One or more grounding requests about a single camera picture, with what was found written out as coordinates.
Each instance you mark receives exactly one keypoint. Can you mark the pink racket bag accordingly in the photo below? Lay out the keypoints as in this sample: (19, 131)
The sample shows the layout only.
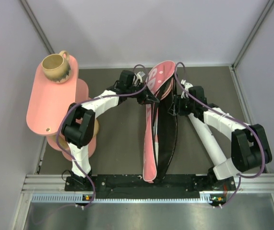
(161, 127)

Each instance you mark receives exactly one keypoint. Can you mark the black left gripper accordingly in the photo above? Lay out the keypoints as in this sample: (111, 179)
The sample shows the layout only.
(146, 97)

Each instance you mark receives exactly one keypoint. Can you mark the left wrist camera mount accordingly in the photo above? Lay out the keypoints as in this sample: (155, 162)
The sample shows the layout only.
(139, 78)

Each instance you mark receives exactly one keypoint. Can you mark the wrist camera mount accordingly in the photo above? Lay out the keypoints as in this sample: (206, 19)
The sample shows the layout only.
(185, 85)
(139, 78)

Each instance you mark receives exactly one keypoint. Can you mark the grey slotted cable duct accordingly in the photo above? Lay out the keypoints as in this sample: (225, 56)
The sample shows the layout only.
(61, 198)

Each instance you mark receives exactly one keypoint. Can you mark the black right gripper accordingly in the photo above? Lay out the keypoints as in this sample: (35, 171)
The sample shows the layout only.
(178, 101)

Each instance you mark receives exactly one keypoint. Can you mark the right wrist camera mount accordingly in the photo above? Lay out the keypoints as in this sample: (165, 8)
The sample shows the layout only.
(185, 85)

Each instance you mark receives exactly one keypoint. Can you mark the white shuttlecock tube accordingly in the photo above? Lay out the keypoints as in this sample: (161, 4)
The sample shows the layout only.
(211, 145)

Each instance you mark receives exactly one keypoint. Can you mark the pink two-tier side table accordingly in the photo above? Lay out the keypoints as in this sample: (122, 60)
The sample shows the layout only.
(49, 103)

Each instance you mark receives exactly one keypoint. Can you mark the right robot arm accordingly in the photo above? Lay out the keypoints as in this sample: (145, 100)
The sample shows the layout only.
(249, 144)

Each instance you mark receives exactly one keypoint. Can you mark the beige ceramic mug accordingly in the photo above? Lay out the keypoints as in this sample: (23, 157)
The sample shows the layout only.
(56, 67)

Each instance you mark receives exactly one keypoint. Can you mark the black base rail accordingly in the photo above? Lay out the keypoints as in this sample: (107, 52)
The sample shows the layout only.
(132, 186)

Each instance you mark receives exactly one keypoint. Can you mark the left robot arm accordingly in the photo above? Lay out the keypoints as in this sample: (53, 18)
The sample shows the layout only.
(79, 124)

